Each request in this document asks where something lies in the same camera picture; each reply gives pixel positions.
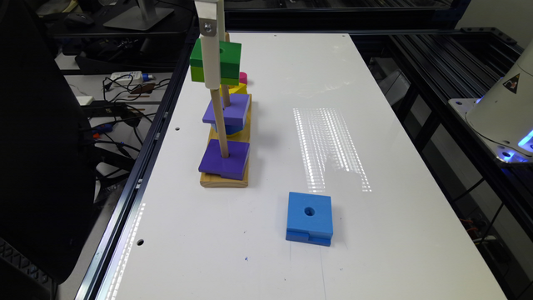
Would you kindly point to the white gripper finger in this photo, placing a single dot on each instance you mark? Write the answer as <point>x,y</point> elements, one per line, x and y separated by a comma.
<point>208,14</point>
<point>221,21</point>

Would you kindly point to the green square block with hole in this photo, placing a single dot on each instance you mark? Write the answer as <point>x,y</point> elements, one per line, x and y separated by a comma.
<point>230,58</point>

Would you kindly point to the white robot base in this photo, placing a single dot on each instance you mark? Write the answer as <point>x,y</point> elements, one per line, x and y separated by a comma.
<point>502,118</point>

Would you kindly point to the pink block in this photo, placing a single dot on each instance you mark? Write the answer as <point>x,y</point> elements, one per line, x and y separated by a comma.
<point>243,78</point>

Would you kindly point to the yellow block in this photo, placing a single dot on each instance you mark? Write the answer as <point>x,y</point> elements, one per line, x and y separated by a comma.
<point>241,88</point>

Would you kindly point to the light purple square block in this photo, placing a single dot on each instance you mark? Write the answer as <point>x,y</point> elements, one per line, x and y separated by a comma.
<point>235,115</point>

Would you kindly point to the dark purple square block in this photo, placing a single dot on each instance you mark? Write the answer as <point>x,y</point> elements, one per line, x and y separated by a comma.
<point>232,167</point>

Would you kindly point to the blue square block with hole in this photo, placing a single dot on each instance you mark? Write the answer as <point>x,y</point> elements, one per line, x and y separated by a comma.
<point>309,219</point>

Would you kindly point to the monitor stand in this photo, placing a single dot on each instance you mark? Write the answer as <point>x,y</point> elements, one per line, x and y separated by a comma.
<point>142,17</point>

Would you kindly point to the middle wooden peg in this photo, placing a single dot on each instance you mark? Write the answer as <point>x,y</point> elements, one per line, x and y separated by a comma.
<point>226,96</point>

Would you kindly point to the wooden peg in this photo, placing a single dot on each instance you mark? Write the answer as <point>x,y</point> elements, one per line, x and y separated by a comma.
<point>219,118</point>
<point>226,96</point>

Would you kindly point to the front wooden peg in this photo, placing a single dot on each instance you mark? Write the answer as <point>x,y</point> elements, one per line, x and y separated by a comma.
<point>219,118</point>

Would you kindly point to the white power strip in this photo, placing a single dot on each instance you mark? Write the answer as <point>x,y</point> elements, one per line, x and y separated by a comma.
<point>131,77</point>

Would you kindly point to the wooden peg base board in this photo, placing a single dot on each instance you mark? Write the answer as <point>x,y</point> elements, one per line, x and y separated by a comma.
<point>216,181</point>

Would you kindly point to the black office chair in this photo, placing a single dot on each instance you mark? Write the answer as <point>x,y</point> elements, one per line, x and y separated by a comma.
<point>47,160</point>

